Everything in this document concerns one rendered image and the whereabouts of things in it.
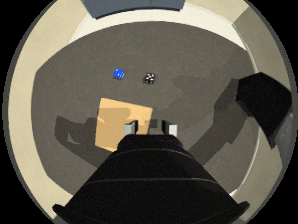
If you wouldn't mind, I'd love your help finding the tan square mat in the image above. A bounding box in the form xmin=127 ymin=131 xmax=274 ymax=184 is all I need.
xmin=95 ymin=98 xmax=152 ymax=152

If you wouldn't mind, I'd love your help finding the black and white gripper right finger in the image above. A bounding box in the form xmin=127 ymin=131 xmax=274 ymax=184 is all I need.
xmin=162 ymin=120 xmax=177 ymax=137

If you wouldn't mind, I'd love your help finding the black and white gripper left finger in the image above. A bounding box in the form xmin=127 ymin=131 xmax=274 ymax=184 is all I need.
xmin=124 ymin=120 xmax=138 ymax=137

